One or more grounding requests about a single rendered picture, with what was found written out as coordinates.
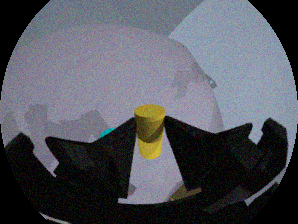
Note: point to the cyan circle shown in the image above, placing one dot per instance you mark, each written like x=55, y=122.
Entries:
x=106, y=132

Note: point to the yellow cylinder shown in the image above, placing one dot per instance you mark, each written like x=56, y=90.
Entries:
x=150, y=124

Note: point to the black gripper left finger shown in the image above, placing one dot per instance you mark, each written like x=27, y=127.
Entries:
x=110, y=157

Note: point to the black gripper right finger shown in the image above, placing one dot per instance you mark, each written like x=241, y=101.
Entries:
x=196, y=151

